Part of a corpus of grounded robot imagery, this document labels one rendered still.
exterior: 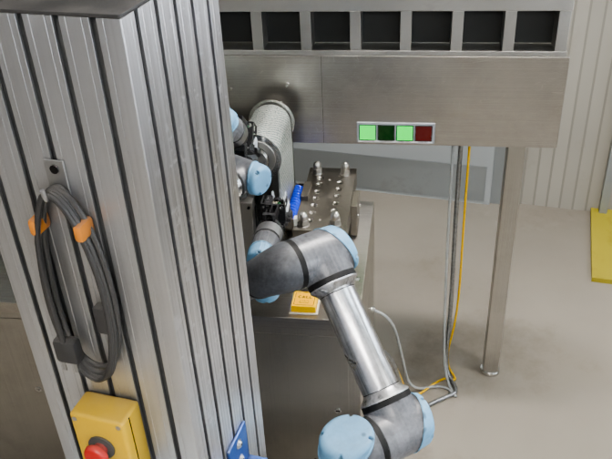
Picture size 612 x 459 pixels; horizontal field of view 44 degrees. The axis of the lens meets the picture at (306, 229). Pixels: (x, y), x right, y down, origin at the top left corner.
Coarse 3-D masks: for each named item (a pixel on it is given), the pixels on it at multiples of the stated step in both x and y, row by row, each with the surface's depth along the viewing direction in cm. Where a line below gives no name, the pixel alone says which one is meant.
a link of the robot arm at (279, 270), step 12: (264, 252) 168; (276, 252) 166; (288, 252) 166; (252, 264) 169; (264, 264) 166; (276, 264) 165; (288, 264) 165; (300, 264) 165; (252, 276) 168; (264, 276) 166; (276, 276) 165; (288, 276) 165; (300, 276) 166; (252, 288) 169; (264, 288) 167; (276, 288) 167; (288, 288) 167; (300, 288) 169
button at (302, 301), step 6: (294, 294) 218; (300, 294) 218; (306, 294) 217; (294, 300) 215; (300, 300) 215; (306, 300) 215; (312, 300) 215; (294, 306) 213; (300, 306) 213; (306, 306) 213; (312, 306) 213; (312, 312) 214
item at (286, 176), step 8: (288, 152) 236; (288, 160) 237; (280, 168) 224; (288, 168) 237; (280, 176) 225; (288, 176) 238; (280, 184) 226; (288, 184) 239; (280, 192) 226; (288, 192) 239
